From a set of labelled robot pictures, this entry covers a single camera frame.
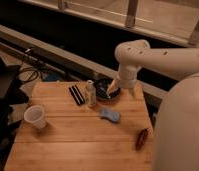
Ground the black equipment at left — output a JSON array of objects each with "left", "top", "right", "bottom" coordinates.
[{"left": 0, "top": 56, "right": 29, "bottom": 154}]

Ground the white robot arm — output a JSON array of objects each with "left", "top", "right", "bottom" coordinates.
[{"left": 108, "top": 39, "right": 199, "bottom": 171}]

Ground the black round bowl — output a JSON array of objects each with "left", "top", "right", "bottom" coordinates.
[{"left": 94, "top": 78, "right": 121, "bottom": 101}]

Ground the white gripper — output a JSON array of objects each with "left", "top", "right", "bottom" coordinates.
[{"left": 106, "top": 66, "right": 137, "bottom": 98}]

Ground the black cable on floor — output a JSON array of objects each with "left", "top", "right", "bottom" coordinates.
[{"left": 18, "top": 47, "right": 49, "bottom": 84}]

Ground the small clear bottle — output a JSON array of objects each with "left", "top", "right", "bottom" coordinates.
[{"left": 85, "top": 80, "right": 96, "bottom": 107}]

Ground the dark red brown object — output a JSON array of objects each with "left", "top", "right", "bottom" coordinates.
[{"left": 135, "top": 128, "right": 148, "bottom": 151}]

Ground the wooden table board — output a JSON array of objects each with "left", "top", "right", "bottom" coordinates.
[{"left": 4, "top": 82, "right": 153, "bottom": 171}]

